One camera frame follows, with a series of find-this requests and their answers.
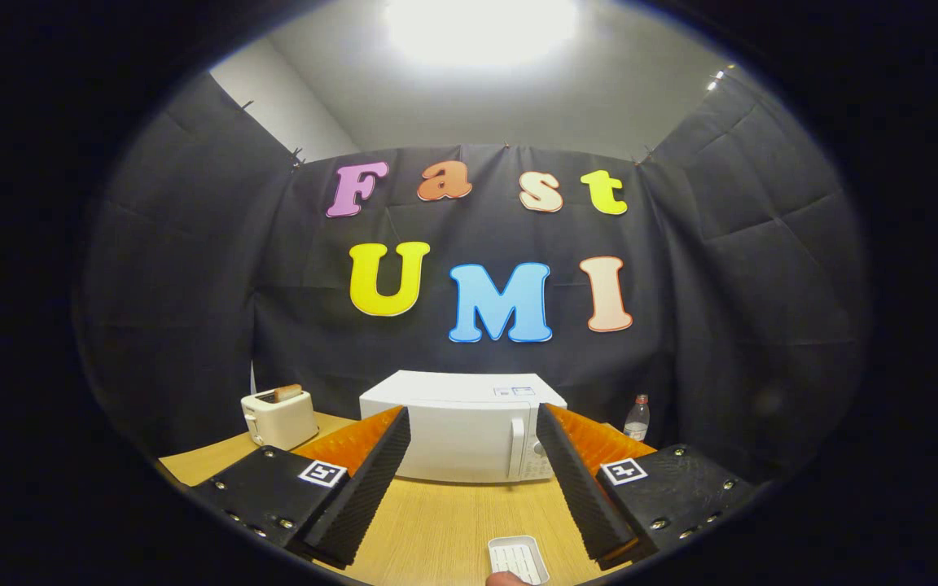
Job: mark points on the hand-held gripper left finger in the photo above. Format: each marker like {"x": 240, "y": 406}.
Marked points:
{"x": 367, "y": 496}

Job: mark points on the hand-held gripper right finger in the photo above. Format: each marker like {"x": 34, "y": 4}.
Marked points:
{"x": 579, "y": 488}

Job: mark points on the white toaster oven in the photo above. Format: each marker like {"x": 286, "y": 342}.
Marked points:
{"x": 444, "y": 431}

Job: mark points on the cream toaster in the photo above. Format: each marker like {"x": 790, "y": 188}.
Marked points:
{"x": 278, "y": 419}

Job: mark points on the clear plastic water bottle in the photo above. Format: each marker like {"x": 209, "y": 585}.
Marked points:
{"x": 637, "y": 423}

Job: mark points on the white rectangular tray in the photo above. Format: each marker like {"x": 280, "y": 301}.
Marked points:
{"x": 518, "y": 557}

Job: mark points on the toast slice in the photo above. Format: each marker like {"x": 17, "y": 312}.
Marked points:
{"x": 288, "y": 392}

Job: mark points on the black backdrop cloth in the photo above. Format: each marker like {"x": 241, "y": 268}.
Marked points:
{"x": 192, "y": 285}

